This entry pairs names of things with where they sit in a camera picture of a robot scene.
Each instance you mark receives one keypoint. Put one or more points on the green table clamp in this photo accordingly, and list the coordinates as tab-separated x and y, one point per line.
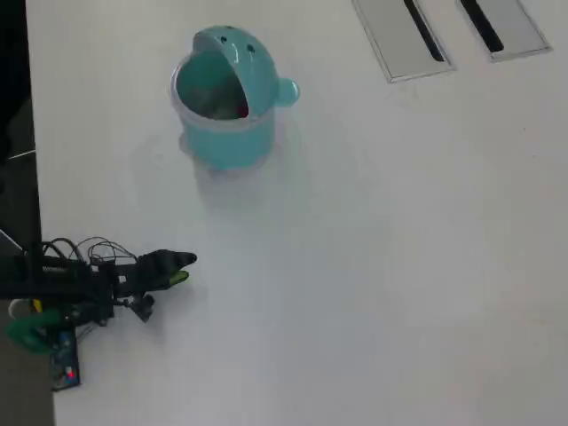
26	330

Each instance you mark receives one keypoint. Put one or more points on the teal whale-shaped bin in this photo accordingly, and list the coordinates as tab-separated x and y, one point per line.
231	137

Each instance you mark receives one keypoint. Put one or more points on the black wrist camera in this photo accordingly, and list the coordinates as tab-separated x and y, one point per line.
143	308

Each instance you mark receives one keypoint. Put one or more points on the red cube block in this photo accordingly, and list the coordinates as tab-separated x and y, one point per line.
242	109

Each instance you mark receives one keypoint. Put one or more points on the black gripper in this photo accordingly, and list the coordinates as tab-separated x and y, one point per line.
126	279

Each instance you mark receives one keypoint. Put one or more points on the blue circuit board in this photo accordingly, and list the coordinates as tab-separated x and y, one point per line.
64	368

